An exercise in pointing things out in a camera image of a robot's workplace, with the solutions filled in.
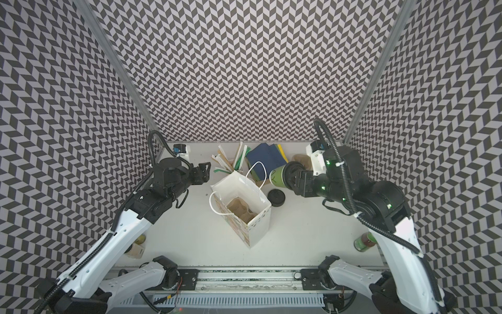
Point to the stack of pulp cup carriers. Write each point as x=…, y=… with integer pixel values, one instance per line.
x=304, y=159

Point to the pulp cup carrier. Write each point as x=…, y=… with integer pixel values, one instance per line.
x=241, y=209

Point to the cartoon animal paper bag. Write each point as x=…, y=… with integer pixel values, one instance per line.
x=238, y=185

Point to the dark blue napkin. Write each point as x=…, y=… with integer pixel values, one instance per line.
x=269, y=155

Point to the green paper cup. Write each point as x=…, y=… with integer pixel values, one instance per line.
x=276, y=177

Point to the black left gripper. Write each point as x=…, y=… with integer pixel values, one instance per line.
x=204, y=174

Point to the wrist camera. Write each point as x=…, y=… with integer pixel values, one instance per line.
x=182, y=151
x=315, y=151

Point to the yellow napkin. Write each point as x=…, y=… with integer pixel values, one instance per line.
x=281, y=150

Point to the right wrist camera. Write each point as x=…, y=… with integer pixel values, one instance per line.
x=315, y=151

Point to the cardboard napkin box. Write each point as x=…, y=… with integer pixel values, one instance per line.
x=262, y=182

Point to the metal base rail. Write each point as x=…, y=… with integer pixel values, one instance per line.
x=274, y=286

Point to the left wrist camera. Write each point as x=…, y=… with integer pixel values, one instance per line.
x=182, y=151

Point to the brown tea bottle yellow cap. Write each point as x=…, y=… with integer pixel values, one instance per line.
x=365, y=242

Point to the black cup lid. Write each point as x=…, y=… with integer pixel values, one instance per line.
x=289, y=173

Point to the yellow-green drink bottle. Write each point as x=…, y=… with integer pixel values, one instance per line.
x=140, y=240

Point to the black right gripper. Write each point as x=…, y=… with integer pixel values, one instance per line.
x=304, y=187

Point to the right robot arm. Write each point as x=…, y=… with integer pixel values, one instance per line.
x=338, y=175

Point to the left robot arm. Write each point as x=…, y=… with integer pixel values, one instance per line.
x=83, y=288

